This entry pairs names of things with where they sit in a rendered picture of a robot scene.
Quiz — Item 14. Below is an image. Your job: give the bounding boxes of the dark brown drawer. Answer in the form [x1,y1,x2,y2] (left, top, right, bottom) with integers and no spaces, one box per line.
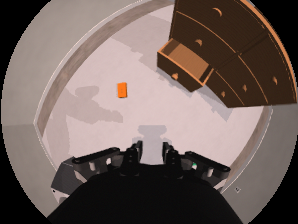
[217,55,268,105]
[172,11,235,68]
[177,0,265,51]
[241,34,295,104]
[157,38,214,93]
[205,71,244,107]

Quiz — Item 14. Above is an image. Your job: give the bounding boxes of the brown wooden chest of drawers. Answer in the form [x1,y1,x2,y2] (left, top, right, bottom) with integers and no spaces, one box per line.
[168,0,297,108]

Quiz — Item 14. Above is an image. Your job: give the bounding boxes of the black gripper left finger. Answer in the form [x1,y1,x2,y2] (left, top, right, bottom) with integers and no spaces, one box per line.
[72,140,143,185]

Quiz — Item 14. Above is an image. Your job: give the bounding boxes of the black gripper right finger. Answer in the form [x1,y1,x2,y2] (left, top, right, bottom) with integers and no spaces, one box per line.
[162,142,231,192]

